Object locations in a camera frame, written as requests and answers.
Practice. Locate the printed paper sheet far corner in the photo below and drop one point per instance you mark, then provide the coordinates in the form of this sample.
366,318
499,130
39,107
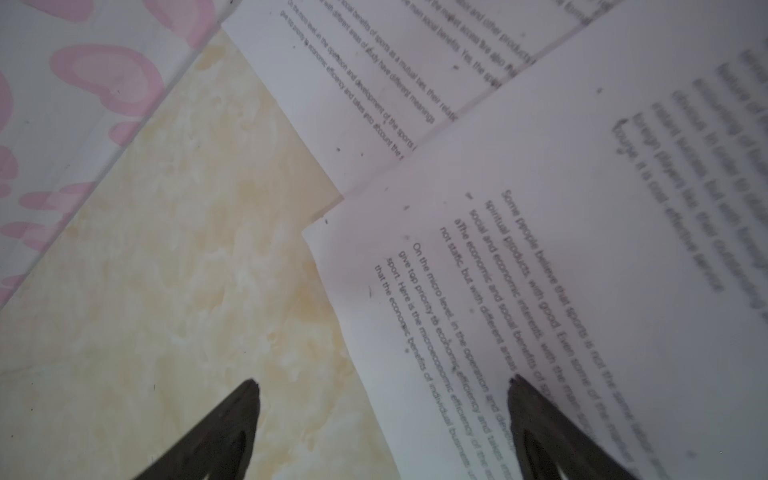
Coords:
364,83

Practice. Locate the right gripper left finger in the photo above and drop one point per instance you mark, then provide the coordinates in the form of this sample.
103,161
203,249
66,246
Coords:
220,446

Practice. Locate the printed paper sheet right wall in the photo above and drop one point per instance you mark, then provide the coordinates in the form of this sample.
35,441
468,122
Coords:
596,228

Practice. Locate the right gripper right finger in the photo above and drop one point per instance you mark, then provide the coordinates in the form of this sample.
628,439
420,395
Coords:
548,445

